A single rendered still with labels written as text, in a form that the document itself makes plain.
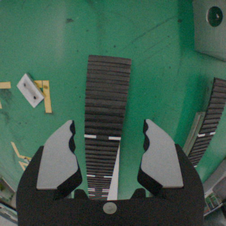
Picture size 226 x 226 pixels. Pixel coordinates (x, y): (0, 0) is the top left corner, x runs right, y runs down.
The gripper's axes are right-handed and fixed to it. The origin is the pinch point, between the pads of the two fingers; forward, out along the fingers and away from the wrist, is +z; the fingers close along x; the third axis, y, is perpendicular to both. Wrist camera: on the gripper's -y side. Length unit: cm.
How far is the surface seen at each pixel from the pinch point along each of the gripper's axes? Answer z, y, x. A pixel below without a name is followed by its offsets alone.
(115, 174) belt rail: 2.5, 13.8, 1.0
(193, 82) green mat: 5.7, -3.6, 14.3
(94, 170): 2.0, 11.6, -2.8
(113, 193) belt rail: 2.5, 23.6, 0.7
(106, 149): 2.2, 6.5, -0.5
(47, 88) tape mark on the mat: 5.5, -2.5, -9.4
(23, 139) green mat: 5.4, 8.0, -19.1
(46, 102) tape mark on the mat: 5.4, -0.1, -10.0
